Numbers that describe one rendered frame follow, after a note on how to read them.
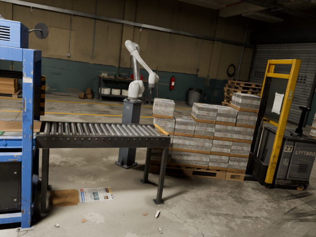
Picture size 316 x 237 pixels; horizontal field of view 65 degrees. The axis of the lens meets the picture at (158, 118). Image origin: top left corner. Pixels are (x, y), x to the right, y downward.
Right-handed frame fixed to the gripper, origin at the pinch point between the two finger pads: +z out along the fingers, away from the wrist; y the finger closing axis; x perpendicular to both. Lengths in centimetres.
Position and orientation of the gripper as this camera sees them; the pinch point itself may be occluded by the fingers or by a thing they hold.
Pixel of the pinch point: (149, 101)
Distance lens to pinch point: 364.0
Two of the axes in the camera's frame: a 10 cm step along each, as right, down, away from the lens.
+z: -1.2, 9.7, 2.1
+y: -0.5, -2.2, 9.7
